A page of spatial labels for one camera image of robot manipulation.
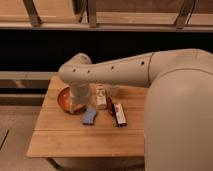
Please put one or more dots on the orange ceramic bowl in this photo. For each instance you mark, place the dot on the orange ceramic bowl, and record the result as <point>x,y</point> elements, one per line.
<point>66,104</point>

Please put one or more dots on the blue sponge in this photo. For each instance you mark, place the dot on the blue sponge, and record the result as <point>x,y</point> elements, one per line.
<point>89,116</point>

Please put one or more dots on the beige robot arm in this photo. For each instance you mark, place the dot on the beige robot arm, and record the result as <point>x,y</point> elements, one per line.
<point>178,109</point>

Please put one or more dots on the red and white box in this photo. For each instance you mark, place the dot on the red and white box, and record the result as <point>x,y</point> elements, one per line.
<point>120,116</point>

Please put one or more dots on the clear plastic cup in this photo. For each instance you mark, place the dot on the clear plastic cup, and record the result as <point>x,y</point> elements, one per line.
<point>113,90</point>

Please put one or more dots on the white carton box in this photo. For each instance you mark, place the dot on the white carton box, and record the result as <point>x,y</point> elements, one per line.
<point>101,97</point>

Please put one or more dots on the wooden table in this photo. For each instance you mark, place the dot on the wooden table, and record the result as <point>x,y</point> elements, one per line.
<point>58,134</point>

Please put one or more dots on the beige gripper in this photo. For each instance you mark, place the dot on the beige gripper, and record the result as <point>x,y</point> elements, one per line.
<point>79,94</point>

